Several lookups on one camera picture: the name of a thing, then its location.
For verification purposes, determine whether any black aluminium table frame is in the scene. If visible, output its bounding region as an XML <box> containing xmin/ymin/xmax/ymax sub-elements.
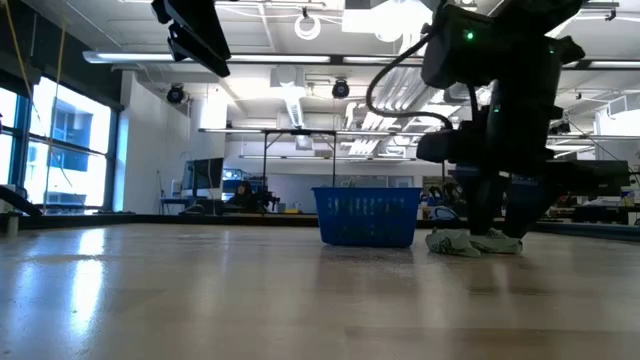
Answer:
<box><xmin>0</xmin><ymin>184</ymin><xmax>640</xmax><ymax>244</ymax></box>

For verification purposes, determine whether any large glass window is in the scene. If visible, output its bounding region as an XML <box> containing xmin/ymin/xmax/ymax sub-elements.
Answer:
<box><xmin>0</xmin><ymin>74</ymin><xmax>119</xmax><ymax>214</ymax></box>

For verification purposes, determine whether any black right camera cable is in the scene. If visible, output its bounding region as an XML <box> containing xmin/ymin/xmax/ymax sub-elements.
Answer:
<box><xmin>366</xmin><ymin>37</ymin><xmax>454</xmax><ymax>131</ymax></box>

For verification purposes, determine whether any black computer monitor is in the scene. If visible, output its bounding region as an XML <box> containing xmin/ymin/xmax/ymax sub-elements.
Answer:
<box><xmin>180</xmin><ymin>157</ymin><xmax>225</xmax><ymax>200</ymax></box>

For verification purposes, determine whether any blue background desk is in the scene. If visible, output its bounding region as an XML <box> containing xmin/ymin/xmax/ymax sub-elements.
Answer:
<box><xmin>159</xmin><ymin>196</ymin><xmax>226</xmax><ymax>216</ymax></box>

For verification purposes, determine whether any white blue-rimmed object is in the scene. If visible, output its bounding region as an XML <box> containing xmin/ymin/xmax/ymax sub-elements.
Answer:
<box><xmin>428</xmin><ymin>205</ymin><xmax>459</xmax><ymax>222</ymax></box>

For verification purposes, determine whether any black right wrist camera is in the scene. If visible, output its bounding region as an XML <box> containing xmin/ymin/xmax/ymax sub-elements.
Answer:
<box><xmin>416</xmin><ymin>128</ymin><xmax>484</xmax><ymax>165</ymax></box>

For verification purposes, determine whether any person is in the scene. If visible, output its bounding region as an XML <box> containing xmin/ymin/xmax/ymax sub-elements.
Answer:
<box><xmin>227</xmin><ymin>180</ymin><xmax>256</xmax><ymax>211</ymax></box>

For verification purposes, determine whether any black background stand frame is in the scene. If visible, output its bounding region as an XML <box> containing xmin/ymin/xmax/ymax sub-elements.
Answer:
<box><xmin>260</xmin><ymin>128</ymin><xmax>339</xmax><ymax>190</ymax></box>

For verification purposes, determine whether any green stevia packet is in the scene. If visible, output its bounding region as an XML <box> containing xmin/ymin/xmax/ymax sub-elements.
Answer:
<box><xmin>468</xmin><ymin>227</ymin><xmax>524</xmax><ymax>256</ymax></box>
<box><xmin>424</xmin><ymin>228</ymin><xmax>482</xmax><ymax>259</ymax></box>

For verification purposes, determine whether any white coiled ceiling cable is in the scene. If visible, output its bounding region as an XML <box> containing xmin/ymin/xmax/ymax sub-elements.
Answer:
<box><xmin>293</xmin><ymin>13</ymin><xmax>323</xmax><ymax>42</ymax></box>

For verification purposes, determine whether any yellow power cable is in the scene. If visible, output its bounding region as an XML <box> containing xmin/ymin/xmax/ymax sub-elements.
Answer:
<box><xmin>2</xmin><ymin>0</ymin><xmax>69</xmax><ymax>214</ymax></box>

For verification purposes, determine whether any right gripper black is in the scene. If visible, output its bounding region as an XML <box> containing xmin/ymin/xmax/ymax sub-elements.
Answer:
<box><xmin>456</xmin><ymin>81</ymin><xmax>566</xmax><ymax>239</ymax></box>

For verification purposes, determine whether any blue plastic slotted basket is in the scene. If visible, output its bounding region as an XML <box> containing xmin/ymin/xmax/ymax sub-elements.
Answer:
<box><xmin>311</xmin><ymin>186</ymin><xmax>424</xmax><ymax>249</ymax></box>

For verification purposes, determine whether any long ceiling light tube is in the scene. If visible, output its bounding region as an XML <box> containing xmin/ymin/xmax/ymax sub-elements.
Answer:
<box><xmin>82</xmin><ymin>49</ymin><xmax>332</xmax><ymax>65</ymax></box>

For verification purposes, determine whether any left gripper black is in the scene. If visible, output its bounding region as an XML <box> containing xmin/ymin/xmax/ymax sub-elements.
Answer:
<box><xmin>150</xmin><ymin>0</ymin><xmax>233</xmax><ymax>79</ymax></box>

